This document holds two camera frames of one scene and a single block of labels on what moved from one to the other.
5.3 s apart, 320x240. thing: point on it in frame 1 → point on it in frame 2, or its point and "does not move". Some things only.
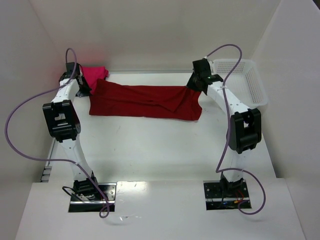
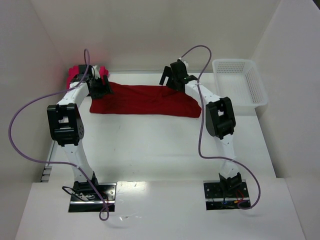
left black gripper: x=83 y=89 → x=100 y=88
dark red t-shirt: x=177 y=103 does not move
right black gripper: x=194 y=84 → x=171 y=80
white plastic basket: x=245 y=82 does not move
